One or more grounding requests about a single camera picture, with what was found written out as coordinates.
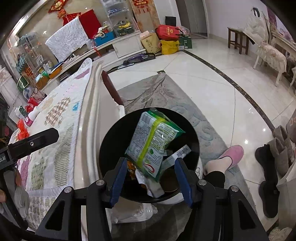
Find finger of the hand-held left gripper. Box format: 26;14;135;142
7;128;59;161

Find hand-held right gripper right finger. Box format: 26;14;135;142
174;158;270;241

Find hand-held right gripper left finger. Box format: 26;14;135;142
35;158;127;241

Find brown paper cup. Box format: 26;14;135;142
161;169;183;193

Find long white medicine box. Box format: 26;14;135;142
159;144;192;173

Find black trash bin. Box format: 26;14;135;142
98;107;205;224

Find green snack packet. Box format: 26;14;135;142
125;108;186;182

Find person's left hand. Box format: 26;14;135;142
0;169;30;209

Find orange net bag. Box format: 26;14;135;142
17;119;30;139

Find white pill bottle pink label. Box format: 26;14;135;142
25;107;40;127

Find person's leg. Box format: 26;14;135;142
203;160;229;189

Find patchwork quilt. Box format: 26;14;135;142
9;58;93;232

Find green white carton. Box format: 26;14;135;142
14;105;28;122

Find red plastic bag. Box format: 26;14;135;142
25;97;40;113

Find white round table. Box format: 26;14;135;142
74;61;126;232

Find pink slipper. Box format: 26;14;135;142
217;145;244;172

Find striped bag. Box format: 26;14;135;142
16;54;27;73

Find black boot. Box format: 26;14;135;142
255;144;279;183
258;181;280;218

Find clear display shelf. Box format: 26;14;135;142
16;32;58;77

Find grey patterned rug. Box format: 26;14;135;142
109;72;257;241

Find dark red chair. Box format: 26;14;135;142
101;70;125;116

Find grey boots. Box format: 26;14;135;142
268;125;296;176

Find white quilted cover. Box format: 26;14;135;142
45;17;89;63

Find purple handheld vacuum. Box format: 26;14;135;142
123;53;156;66

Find blue storage box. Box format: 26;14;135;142
94;31;115;47

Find red box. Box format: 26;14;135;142
79;9;102;40

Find white TV cabinet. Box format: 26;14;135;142
35;30;148;93

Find yellow bag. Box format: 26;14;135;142
161;39;180;55

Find large red knot decoration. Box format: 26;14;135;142
48;0;68;18

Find green box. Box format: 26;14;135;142
179;36;193;49

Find brown cardboard box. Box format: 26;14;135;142
141;32;161;55

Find red carry bag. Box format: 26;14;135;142
155;24;184;41

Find white cushioned chair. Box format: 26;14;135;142
245;8;288;87

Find wooden stool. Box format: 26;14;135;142
227;27;250;55

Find clear display cabinet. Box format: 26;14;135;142
102;0;140;37

